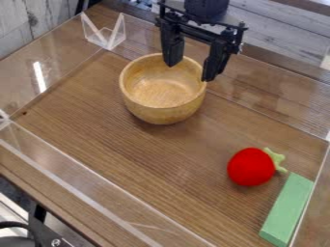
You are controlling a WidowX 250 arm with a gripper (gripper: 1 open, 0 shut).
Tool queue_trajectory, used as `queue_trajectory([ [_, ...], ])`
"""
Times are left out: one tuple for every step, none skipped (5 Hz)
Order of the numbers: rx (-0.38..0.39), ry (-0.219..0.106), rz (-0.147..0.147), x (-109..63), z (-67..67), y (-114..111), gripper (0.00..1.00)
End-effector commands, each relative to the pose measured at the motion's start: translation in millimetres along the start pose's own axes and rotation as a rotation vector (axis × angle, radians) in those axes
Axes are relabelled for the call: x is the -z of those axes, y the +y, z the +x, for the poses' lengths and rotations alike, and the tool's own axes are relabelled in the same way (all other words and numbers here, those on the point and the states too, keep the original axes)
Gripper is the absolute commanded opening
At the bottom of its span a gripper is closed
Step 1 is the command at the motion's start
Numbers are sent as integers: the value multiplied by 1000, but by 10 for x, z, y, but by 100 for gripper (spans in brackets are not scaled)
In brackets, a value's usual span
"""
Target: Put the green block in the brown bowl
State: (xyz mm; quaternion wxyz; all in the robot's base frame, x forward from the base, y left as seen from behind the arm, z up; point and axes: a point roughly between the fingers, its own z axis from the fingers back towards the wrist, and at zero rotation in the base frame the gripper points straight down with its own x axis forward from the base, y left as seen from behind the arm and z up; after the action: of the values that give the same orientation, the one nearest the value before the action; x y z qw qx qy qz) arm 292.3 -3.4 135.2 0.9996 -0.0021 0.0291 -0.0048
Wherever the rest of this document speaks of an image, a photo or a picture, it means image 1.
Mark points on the wooden brown bowl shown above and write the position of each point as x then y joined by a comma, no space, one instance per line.
162,95

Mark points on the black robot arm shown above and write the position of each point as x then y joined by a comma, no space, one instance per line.
192,33

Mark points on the clear acrylic enclosure wall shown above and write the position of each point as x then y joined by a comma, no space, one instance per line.
95,205

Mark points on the black metal table frame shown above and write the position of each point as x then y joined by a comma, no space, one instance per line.
23,228

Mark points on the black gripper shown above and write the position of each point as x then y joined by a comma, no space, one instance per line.
208,16

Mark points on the green foam block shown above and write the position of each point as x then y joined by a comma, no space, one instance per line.
286,211

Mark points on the red plush strawberry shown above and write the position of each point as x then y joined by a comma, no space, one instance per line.
252,166

